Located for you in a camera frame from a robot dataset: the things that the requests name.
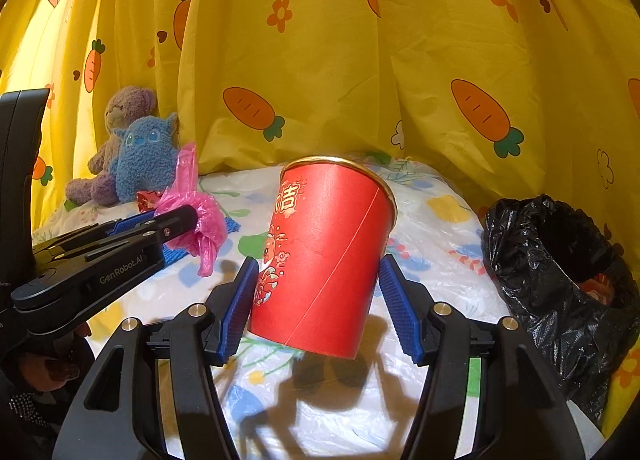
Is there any pink plastic bag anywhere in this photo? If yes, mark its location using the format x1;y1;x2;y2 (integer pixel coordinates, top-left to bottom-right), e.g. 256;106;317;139
155;142;231;277

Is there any floral print bed sheet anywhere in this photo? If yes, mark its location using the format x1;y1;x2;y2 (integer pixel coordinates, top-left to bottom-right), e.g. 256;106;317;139
30;152;608;460

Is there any red white crumpled wrapper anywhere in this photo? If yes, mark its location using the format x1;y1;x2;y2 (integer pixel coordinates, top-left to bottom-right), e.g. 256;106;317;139
136;189;168;213

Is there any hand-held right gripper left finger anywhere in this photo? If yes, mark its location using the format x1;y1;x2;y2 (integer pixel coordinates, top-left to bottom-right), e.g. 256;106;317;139
52;256;261;460

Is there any person's left forearm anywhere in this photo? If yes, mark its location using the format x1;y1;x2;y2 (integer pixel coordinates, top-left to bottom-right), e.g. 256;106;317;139
0;380;66;460

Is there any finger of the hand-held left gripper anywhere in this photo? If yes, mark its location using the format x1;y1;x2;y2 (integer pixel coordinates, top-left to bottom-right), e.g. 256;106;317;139
82;205;199;263
32;216;157;261

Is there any person's left hand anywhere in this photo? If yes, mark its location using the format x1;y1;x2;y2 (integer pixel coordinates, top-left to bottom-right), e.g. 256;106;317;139
20;322;93;389

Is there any yellow carrot print curtain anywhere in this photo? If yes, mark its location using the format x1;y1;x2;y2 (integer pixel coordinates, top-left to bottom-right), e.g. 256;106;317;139
0;0;640;441

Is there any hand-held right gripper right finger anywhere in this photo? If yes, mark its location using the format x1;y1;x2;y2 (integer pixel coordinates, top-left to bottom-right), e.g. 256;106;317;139
378;255;586;460

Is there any purple teddy bear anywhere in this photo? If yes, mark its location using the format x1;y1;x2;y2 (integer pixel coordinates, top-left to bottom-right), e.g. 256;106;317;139
65;85;158;207

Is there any black bin bag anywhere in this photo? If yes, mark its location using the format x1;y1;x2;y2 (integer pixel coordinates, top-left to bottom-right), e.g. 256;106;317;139
481;194;633;433

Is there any blue plush toy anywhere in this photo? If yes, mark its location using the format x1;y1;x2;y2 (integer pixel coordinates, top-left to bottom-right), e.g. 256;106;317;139
114;112;180;204

